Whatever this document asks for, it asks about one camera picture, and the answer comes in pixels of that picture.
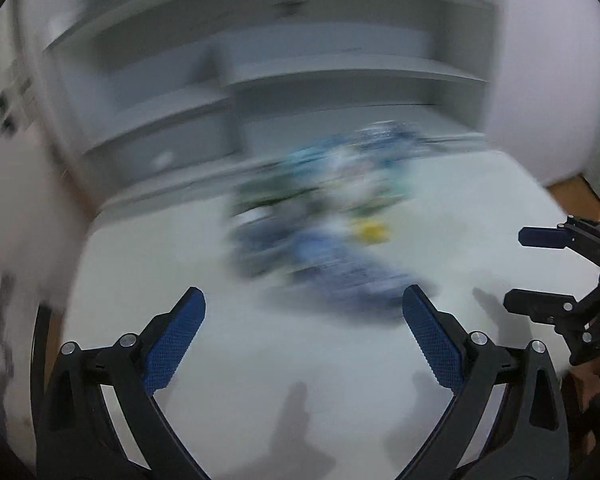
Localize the white drawer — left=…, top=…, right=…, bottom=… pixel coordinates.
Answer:
left=82, top=110, right=238, bottom=186

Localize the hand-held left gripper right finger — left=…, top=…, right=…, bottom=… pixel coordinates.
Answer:
left=397, top=284, right=570, bottom=480

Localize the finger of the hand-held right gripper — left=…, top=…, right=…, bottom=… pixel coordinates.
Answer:
left=503, top=288, right=598, bottom=338
left=518, top=216, right=600, bottom=272

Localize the pile of blue wrappers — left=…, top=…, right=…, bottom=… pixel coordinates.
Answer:
left=225, top=120, right=431, bottom=318

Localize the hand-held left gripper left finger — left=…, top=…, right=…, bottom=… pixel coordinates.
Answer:
left=36, top=286, right=211, bottom=480

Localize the white shelf unit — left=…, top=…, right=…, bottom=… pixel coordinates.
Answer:
left=15, top=0, right=506, bottom=213

